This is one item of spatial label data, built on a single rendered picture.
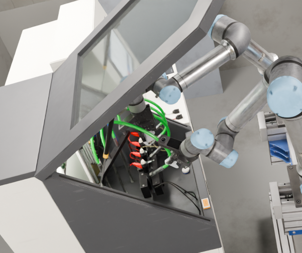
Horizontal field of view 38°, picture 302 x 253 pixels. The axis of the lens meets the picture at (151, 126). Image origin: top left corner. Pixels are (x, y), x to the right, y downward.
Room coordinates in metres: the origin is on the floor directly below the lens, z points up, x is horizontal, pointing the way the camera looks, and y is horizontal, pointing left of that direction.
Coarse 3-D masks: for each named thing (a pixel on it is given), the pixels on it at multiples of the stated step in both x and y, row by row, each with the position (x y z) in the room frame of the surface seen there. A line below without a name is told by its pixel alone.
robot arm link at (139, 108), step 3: (141, 102) 1.54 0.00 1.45; (144, 102) 1.55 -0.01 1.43; (129, 105) 1.59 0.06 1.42; (135, 105) 1.60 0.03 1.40; (138, 105) 1.53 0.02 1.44; (141, 105) 1.53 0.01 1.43; (144, 105) 1.54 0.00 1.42; (129, 108) 1.55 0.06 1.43; (132, 108) 1.54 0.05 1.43; (135, 108) 1.53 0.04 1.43; (138, 108) 1.53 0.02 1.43; (141, 108) 1.53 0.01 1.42; (144, 108) 1.54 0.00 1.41; (132, 111) 1.54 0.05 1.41; (135, 111) 1.53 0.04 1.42; (138, 111) 1.53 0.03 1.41
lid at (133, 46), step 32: (128, 0) 1.85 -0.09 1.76; (160, 0) 1.60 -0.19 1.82; (192, 0) 1.38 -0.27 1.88; (224, 0) 1.24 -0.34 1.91; (96, 32) 1.88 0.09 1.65; (128, 32) 1.62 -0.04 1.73; (160, 32) 1.38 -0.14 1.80; (192, 32) 1.17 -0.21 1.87; (64, 64) 1.92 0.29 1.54; (96, 64) 1.63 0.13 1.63; (128, 64) 1.39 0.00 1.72; (160, 64) 1.18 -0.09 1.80; (64, 96) 1.60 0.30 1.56; (96, 96) 1.39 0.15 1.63; (128, 96) 1.19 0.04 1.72; (64, 128) 1.36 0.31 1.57; (96, 128) 1.21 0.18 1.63; (64, 160) 1.23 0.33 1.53
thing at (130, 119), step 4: (128, 116) 1.59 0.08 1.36; (132, 116) 1.56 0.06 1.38; (136, 116) 1.55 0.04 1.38; (124, 120) 1.59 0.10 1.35; (128, 120) 1.56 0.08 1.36; (132, 120) 1.55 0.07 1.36; (136, 120) 1.55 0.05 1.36; (120, 124) 1.58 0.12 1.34; (120, 128) 1.56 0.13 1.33; (124, 128) 1.56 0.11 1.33
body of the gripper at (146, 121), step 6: (132, 114) 1.55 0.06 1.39; (138, 114) 1.53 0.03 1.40; (144, 114) 1.55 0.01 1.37; (150, 114) 1.54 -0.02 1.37; (138, 120) 1.55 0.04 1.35; (144, 120) 1.55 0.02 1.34; (150, 120) 1.55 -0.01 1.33; (144, 126) 1.54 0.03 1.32; (150, 126) 1.53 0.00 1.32; (138, 132) 1.54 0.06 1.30
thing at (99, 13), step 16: (80, 0) 2.63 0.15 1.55; (96, 0) 2.60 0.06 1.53; (64, 16) 2.47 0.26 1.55; (80, 16) 2.39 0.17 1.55; (96, 16) 2.38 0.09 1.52; (64, 32) 2.25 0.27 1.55; (80, 32) 2.18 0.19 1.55; (64, 48) 2.06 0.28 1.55; (144, 96) 2.23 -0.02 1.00; (192, 128) 2.25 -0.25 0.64
